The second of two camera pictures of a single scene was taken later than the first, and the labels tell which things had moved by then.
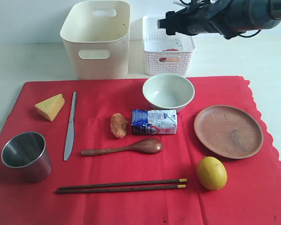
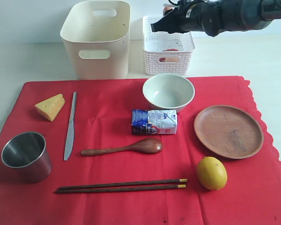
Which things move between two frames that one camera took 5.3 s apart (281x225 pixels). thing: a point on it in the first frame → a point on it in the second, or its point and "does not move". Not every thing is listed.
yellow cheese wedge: x=48 y=108 does not move
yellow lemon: x=211 y=173 does not move
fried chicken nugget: x=118 y=125 → x=167 y=8
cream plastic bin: x=96 y=35 does not move
